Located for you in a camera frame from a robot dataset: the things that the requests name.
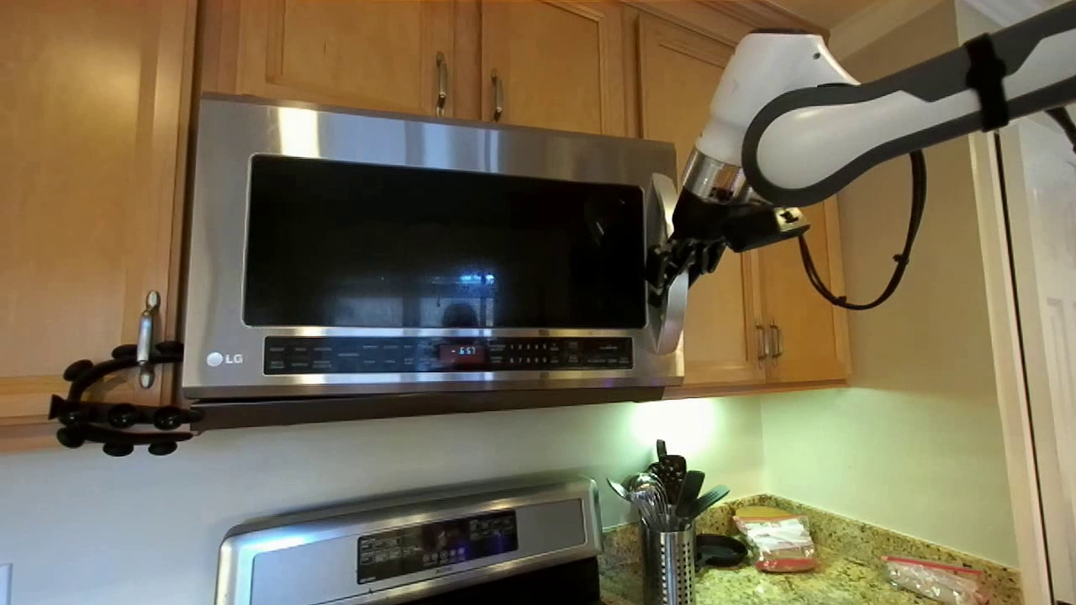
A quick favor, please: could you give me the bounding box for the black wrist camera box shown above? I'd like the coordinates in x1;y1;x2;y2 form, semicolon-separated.
724;194;814;255

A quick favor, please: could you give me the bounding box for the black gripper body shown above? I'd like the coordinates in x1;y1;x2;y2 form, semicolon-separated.
670;190;753;258

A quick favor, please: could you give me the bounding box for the clear plastic food bag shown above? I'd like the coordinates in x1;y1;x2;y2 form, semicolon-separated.
886;554;994;605

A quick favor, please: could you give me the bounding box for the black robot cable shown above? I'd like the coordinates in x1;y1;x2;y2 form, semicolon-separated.
793;148;930;316

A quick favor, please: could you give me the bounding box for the black spatula utensil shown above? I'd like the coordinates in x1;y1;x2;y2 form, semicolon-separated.
649;436;690;533

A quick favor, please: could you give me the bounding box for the metal utensil holder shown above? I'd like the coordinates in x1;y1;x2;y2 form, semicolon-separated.
640;523;701;605

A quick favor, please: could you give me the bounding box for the red white food package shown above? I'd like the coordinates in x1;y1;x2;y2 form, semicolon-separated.
734;505;824;579

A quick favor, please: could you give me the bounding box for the large wooden cabinet door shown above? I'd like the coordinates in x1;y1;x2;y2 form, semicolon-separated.
0;0;205;427

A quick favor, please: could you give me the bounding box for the black strap on arm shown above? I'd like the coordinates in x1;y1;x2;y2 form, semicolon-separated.
962;31;1013;134

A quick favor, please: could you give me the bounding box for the stainless steel stove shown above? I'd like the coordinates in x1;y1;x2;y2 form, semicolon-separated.
217;479;610;605

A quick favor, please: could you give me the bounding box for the white door frame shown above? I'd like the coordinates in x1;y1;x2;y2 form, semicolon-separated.
960;110;1076;605

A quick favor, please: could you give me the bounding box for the stainless steel microwave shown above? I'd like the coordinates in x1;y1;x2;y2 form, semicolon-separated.
178;96;693;406

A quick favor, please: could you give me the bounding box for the stainless microwave housing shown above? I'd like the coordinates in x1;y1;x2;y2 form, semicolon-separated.
181;385;674;435

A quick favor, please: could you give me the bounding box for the silver spoon utensil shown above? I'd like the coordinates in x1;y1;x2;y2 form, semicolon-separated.
604;473;660;533

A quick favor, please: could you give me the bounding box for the black clamp mount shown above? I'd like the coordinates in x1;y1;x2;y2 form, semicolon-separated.
44;340;210;462

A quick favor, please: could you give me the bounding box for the black bowl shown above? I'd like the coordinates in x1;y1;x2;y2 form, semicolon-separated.
693;533;753;571

